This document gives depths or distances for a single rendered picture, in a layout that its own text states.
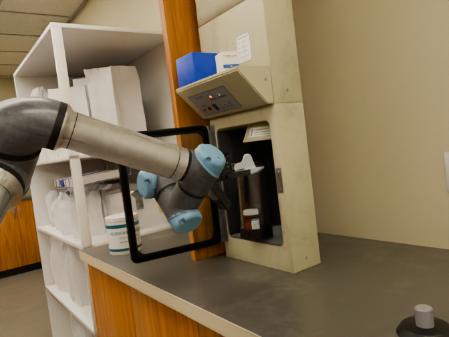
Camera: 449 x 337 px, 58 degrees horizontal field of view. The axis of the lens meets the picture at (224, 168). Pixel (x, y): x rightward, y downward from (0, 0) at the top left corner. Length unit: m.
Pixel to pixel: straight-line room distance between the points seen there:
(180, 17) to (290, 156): 0.63
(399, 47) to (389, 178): 0.41
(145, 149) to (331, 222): 0.94
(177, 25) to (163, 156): 0.67
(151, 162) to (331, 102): 0.86
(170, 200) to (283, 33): 0.56
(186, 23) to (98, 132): 0.72
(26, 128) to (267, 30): 0.66
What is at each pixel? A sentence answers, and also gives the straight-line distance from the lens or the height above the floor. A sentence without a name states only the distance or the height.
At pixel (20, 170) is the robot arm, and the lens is 0.86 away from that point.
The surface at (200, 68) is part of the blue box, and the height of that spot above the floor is 1.55.
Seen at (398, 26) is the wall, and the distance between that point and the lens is 1.40.
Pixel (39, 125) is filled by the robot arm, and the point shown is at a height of 1.39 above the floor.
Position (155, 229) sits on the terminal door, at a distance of 1.28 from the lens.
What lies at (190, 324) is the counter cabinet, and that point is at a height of 0.86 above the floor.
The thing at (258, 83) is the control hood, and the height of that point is 1.46.
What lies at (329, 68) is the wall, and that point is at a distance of 1.54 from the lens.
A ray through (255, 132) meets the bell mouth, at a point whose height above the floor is 1.34.
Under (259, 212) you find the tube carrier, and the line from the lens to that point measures 1.18.
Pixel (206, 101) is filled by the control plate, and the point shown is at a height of 1.45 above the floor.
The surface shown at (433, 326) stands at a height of 0.98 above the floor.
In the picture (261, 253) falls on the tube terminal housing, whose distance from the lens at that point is 1.25.
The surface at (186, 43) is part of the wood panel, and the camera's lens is 1.43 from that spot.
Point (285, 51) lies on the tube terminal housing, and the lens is 1.17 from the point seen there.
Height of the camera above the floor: 1.31
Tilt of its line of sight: 3 degrees down
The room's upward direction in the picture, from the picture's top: 7 degrees counter-clockwise
